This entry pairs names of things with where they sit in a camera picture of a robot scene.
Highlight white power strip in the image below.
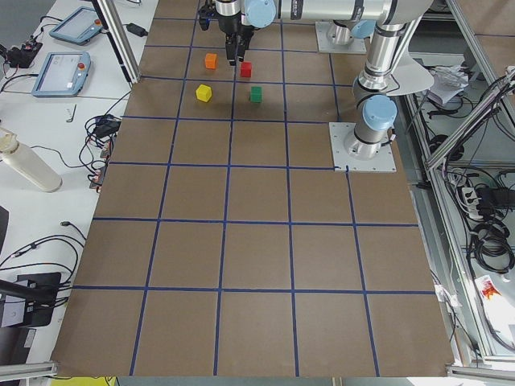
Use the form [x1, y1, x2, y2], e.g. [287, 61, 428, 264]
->
[458, 186, 483, 221]

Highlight hex key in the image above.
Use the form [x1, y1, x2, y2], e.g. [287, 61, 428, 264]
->
[65, 105, 77, 123]

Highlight teach pendant tablet near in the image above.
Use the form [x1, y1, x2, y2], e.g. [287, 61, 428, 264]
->
[31, 51, 91, 97]

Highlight black monitor stand base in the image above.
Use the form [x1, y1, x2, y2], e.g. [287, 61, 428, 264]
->
[1, 273, 61, 327]

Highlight aluminium frame post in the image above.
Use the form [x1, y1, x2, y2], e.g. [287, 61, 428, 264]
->
[92, 0, 141, 84]

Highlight red wooden cube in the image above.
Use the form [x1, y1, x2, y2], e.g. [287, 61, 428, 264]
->
[240, 61, 253, 78]

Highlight yellow wooden cube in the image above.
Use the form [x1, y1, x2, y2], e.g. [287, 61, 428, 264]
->
[196, 84, 212, 103]

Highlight black power adapter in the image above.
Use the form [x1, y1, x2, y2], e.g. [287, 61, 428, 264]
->
[126, 23, 148, 37]

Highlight green wooden cube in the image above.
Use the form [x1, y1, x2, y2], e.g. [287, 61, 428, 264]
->
[249, 86, 263, 104]

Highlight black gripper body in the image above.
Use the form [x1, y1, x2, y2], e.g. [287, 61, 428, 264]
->
[239, 11, 254, 45]
[216, 0, 241, 47]

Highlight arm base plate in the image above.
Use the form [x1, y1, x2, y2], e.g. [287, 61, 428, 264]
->
[315, 20, 369, 55]
[329, 122, 397, 173]

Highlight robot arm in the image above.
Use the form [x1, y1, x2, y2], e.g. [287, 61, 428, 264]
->
[226, 1, 377, 66]
[198, 1, 431, 160]

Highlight orange wooden cube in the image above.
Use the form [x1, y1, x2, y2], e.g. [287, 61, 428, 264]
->
[204, 52, 218, 70]

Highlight white thermos bottle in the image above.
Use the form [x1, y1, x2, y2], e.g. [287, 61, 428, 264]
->
[1, 128, 62, 193]

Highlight teach pendant tablet far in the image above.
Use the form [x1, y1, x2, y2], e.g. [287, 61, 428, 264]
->
[49, 6, 103, 45]

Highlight teach pendant tablet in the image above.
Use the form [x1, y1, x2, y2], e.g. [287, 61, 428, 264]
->
[49, 6, 103, 45]
[31, 51, 91, 97]

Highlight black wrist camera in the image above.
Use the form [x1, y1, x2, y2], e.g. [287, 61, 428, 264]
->
[197, 0, 218, 31]

